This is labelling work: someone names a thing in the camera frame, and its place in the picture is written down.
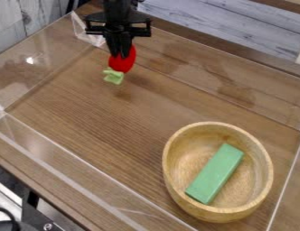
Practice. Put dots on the light wooden bowl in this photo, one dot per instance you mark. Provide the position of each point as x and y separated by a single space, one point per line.
188 151

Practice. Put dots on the clear acrylic tray walls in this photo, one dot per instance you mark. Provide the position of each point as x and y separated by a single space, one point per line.
84 140

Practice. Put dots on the clear acrylic corner bracket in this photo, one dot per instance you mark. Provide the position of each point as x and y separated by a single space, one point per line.
96 40

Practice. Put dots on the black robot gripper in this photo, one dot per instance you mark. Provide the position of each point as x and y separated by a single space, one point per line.
133 25

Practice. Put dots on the green rectangular block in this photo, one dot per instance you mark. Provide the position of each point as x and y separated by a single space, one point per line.
215 174

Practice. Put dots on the black metal table frame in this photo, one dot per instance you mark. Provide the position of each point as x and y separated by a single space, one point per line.
19 212

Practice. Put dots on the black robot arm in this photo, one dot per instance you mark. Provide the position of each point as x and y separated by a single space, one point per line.
118 8

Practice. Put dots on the red plush strawberry toy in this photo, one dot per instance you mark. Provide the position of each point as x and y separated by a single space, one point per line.
118 66

